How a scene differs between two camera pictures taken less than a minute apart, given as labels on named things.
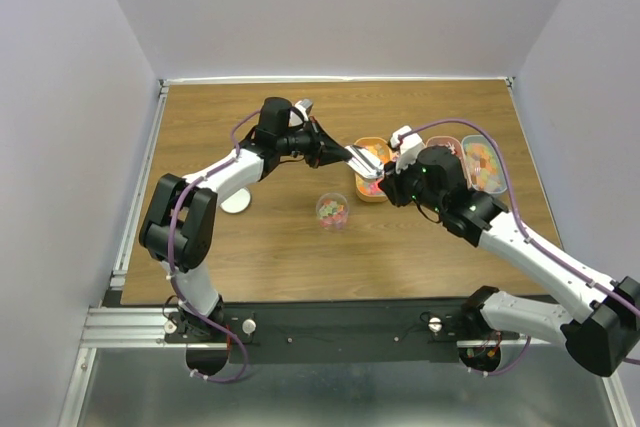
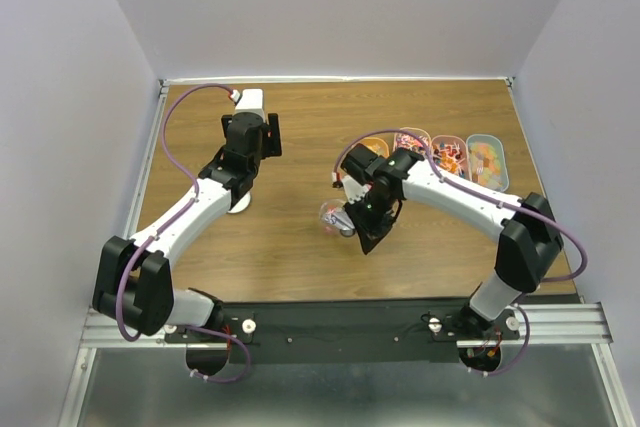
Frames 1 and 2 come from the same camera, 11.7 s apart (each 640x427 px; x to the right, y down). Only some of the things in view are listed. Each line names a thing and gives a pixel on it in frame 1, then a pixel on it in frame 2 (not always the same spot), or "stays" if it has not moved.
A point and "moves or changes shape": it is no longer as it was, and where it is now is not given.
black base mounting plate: (338, 333) stays
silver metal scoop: (365, 162) moves or changes shape
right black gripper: (391, 183) to (370, 233)
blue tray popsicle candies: (485, 168) stays
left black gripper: (324, 149) to (273, 143)
